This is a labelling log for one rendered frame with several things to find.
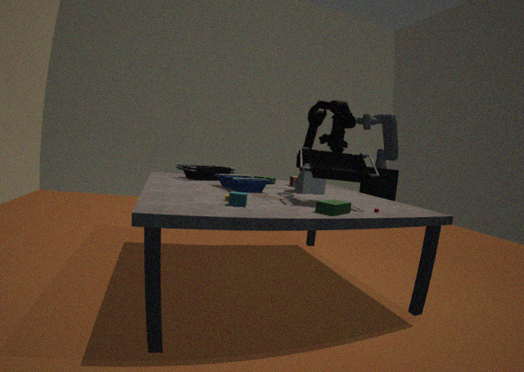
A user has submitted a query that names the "small teal block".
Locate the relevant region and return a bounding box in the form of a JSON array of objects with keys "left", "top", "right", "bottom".
[{"left": 228, "top": 192, "right": 247, "bottom": 207}]

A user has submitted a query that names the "green rectangular block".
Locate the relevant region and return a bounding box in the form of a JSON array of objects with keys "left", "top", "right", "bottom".
[
  {"left": 254, "top": 176, "right": 276, "bottom": 184},
  {"left": 315, "top": 199, "right": 351, "bottom": 216}
]

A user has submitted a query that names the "blue plastic tray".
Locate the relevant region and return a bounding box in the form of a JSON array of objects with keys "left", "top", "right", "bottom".
[{"left": 214, "top": 174, "right": 273, "bottom": 193}]

